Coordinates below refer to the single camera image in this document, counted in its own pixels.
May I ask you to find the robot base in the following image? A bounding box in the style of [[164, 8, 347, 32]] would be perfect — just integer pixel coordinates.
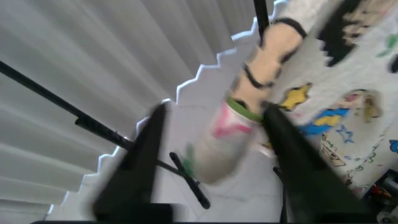
[[362, 169, 398, 224]]

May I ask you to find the black clothes rack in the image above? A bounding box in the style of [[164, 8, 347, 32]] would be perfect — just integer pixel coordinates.
[[0, 0, 289, 223]]

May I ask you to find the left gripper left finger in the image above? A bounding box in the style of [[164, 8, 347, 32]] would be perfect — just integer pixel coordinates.
[[92, 102, 174, 223]]

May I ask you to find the cream printed garment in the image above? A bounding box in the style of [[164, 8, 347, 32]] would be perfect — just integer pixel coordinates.
[[185, 0, 398, 200]]

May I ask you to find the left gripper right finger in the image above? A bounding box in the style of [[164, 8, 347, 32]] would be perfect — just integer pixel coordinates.
[[262, 103, 377, 223]]

